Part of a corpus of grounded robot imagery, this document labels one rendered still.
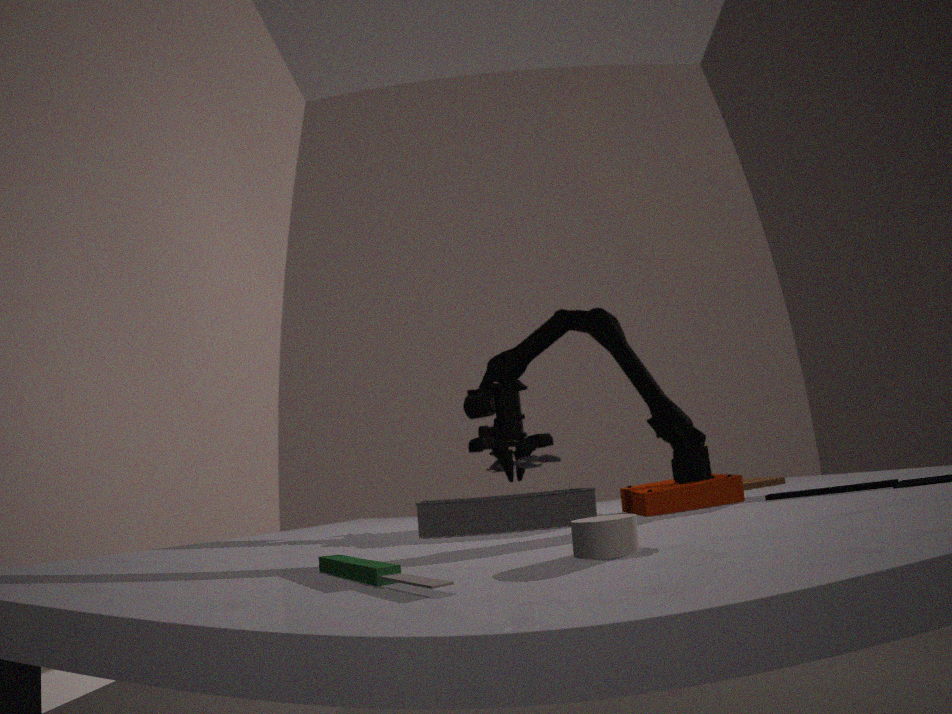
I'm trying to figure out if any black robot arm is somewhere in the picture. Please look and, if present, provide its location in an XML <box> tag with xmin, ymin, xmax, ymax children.
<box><xmin>463</xmin><ymin>308</ymin><xmax>714</xmax><ymax>484</ymax></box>

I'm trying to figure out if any grey cylinder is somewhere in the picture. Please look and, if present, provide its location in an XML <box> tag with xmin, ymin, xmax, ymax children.
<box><xmin>571</xmin><ymin>513</ymin><xmax>640</xmax><ymax>560</ymax></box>

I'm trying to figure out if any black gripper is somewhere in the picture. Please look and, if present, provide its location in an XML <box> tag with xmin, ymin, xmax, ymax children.
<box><xmin>469</xmin><ymin>410</ymin><xmax>553</xmax><ymax>482</ymax></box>

